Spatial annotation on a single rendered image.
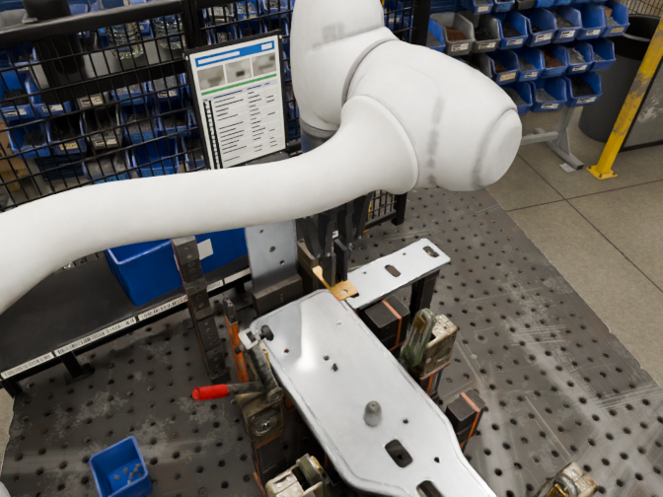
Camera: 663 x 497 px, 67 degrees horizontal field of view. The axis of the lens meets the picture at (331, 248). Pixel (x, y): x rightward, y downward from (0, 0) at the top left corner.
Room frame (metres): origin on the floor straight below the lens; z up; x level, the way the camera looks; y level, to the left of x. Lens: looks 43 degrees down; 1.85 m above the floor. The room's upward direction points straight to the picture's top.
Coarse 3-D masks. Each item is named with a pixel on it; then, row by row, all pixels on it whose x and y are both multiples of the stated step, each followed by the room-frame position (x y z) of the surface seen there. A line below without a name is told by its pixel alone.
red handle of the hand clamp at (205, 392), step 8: (232, 384) 0.47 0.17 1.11; (240, 384) 0.47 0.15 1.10; (248, 384) 0.48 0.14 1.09; (256, 384) 0.48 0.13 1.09; (192, 392) 0.43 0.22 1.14; (200, 392) 0.43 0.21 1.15; (208, 392) 0.43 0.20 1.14; (216, 392) 0.44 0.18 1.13; (224, 392) 0.44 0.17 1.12; (232, 392) 0.45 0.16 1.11; (240, 392) 0.46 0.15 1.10; (248, 392) 0.46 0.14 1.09
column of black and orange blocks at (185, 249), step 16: (176, 240) 0.73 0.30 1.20; (192, 240) 0.73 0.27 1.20; (176, 256) 0.73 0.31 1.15; (192, 256) 0.73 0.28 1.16; (192, 272) 0.73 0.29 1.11; (192, 288) 0.72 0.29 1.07; (192, 304) 0.72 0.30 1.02; (208, 304) 0.74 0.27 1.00; (208, 320) 0.73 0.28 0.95; (208, 336) 0.72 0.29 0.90; (208, 352) 0.72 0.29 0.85; (208, 368) 0.73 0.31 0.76; (224, 368) 0.75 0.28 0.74
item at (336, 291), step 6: (318, 270) 0.59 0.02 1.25; (318, 276) 0.58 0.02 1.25; (336, 276) 0.57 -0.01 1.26; (324, 282) 0.57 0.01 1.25; (336, 282) 0.56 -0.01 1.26; (342, 282) 0.57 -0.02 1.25; (348, 282) 0.57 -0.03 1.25; (330, 288) 0.55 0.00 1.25; (336, 288) 0.55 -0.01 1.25; (342, 288) 0.55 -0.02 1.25; (348, 288) 0.55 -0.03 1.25; (354, 288) 0.55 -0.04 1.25; (336, 294) 0.54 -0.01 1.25; (342, 294) 0.54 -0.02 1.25; (348, 294) 0.54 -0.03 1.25; (354, 294) 0.54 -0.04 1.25; (342, 300) 0.53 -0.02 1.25
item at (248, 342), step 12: (264, 324) 0.51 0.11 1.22; (240, 336) 0.49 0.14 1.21; (252, 336) 0.50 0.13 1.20; (264, 336) 0.49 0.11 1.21; (240, 348) 0.47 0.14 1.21; (252, 348) 0.47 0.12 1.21; (252, 360) 0.46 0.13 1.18; (264, 360) 0.48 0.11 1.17; (264, 372) 0.47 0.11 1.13; (264, 384) 0.47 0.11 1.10; (276, 384) 0.48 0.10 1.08
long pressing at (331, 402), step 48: (288, 336) 0.65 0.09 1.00; (336, 336) 0.65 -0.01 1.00; (288, 384) 0.53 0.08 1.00; (336, 384) 0.54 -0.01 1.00; (384, 384) 0.54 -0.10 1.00; (336, 432) 0.44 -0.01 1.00; (384, 432) 0.44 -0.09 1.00; (432, 432) 0.44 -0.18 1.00; (384, 480) 0.35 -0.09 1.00; (432, 480) 0.35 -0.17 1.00; (480, 480) 0.35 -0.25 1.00
